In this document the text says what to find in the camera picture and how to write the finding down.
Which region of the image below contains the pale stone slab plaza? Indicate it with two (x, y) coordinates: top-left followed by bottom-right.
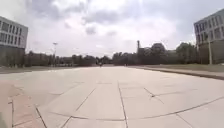
(0, 65), (224, 128)

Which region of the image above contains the row of dark trees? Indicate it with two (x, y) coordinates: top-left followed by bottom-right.
(23, 41), (201, 67)

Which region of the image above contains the tall lamp pole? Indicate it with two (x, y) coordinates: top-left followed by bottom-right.
(52, 41), (59, 67)

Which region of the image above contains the grass strip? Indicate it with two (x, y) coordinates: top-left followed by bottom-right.
(133, 63), (224, 74)

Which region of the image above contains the pale pole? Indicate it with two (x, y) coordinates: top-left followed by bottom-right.
(207, 33), (213, 65)

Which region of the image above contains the pale building with window grid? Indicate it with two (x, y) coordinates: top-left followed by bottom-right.
(0, 15), (29, 68)

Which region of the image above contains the grey building with large windows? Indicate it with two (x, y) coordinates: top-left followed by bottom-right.
(193, 8), (224, 65)

